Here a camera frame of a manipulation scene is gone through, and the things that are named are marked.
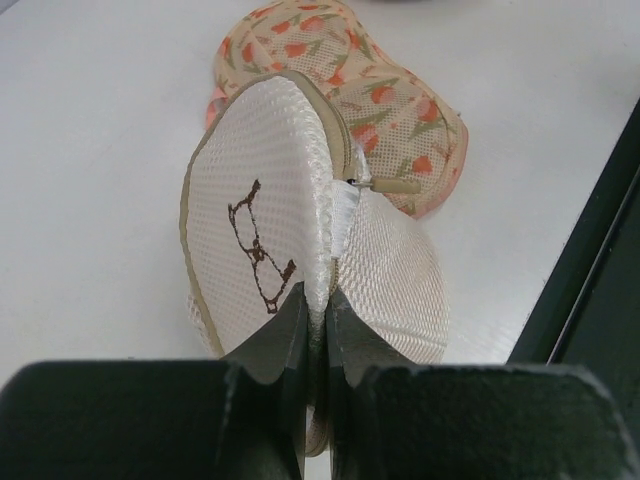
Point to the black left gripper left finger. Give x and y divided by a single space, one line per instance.
239 417

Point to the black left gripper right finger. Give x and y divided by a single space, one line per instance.
394 419

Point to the white mesh laundry bag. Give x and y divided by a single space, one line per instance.
278 193

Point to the floral mesh laundry bag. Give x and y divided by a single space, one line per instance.
406 131

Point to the aluminium table edge rail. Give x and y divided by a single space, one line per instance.
549 324

